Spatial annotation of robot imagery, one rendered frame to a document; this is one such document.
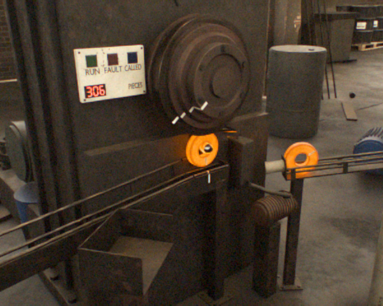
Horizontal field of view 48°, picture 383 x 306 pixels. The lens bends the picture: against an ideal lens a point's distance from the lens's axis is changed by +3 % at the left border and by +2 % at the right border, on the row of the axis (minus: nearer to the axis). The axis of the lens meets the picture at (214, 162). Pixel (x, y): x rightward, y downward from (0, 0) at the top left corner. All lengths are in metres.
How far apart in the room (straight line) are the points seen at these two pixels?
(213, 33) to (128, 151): 0.55
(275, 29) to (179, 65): 4.63
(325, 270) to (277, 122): 2.33
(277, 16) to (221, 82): 4.54
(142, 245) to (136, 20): 0.82
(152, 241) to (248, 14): 1.10
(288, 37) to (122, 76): 4.48
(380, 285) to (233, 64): 1.23
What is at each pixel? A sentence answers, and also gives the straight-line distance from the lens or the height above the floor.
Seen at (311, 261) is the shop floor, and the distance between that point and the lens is 2.58.
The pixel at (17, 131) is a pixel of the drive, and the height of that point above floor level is 0.64.
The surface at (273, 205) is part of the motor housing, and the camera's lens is 2.01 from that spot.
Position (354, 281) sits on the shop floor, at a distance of 2.50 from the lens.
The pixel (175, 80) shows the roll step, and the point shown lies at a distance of 1.60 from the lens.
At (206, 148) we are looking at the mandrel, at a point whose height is 0.83.
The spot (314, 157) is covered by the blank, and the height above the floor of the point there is 0.72.
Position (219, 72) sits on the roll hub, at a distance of 1.63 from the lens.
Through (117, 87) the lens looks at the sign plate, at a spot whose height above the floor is 1.10.
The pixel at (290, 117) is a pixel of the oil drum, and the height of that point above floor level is 0.23.
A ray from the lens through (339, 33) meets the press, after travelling 9.61.
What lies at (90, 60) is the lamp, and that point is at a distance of 1.59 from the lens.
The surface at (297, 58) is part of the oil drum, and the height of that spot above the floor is 0.82.
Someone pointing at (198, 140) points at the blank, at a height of 0.86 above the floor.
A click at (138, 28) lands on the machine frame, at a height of 1.30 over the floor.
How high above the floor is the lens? 1.44
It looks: 22 degrees down
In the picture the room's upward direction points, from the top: 1 degrees clockwise
